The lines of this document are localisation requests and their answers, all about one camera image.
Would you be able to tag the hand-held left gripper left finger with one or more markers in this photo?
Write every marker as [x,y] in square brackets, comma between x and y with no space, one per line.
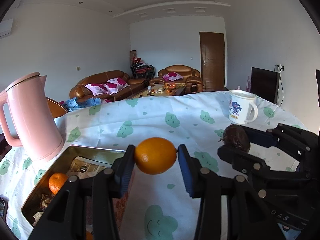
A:
[125,172]

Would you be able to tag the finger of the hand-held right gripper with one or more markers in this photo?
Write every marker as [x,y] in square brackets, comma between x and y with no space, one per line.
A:
[260,138]
[240,158]

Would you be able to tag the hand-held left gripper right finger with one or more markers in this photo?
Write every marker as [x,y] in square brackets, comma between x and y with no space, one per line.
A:
[186,172]

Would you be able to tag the round dark brown fruit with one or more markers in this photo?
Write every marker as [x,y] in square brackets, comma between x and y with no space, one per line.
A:
[236,137]

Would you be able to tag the pink metal tin box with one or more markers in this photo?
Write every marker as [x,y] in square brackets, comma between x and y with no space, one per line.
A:
[82,152]

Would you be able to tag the white mug with blue print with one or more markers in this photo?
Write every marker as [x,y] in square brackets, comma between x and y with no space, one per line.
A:
[240,110]

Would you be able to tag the printed paper leaflet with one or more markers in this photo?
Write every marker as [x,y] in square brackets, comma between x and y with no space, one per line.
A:
[87,166]

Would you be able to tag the cloud printed tablecloth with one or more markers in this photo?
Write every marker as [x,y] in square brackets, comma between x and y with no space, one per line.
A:
[162,125]

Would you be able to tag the black television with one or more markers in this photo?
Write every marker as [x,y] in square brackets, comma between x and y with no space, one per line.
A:
[263,85]

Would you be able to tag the wooden coffee table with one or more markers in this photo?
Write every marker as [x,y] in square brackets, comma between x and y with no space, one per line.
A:
[141,94]

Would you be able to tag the blue plaid cloth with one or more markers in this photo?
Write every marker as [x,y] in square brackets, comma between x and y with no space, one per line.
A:
[85,102]

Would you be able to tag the small orange fruit pile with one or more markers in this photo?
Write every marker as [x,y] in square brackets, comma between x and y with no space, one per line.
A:
[170,87]

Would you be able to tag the floral pink pillow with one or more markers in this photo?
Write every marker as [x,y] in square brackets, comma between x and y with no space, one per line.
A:
[97,88]
[116,84]
[171,76]

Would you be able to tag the brown wooden door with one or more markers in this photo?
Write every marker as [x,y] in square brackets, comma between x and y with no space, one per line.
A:
[212,62]

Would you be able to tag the brown leather chair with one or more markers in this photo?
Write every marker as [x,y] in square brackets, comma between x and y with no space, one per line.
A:
[56,108]

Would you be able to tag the brown leather sofa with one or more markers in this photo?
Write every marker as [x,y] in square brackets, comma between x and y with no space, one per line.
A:
[100,76]

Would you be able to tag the brown leather armchair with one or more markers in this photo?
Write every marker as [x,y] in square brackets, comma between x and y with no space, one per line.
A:
[180,69]

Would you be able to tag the stacked dark chairs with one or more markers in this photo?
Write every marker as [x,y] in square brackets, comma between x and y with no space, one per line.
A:
[142,70]

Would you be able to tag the pink electric kettle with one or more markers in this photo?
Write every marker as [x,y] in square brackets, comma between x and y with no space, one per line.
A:
[32,120]

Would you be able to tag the tall woven vase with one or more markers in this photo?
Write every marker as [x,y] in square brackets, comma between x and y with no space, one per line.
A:
[133,56]

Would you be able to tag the black smartphone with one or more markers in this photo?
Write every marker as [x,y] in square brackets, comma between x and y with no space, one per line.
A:
[3,208]

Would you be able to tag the white air conditioner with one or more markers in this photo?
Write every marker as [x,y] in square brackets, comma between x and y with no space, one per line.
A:
[5,28]

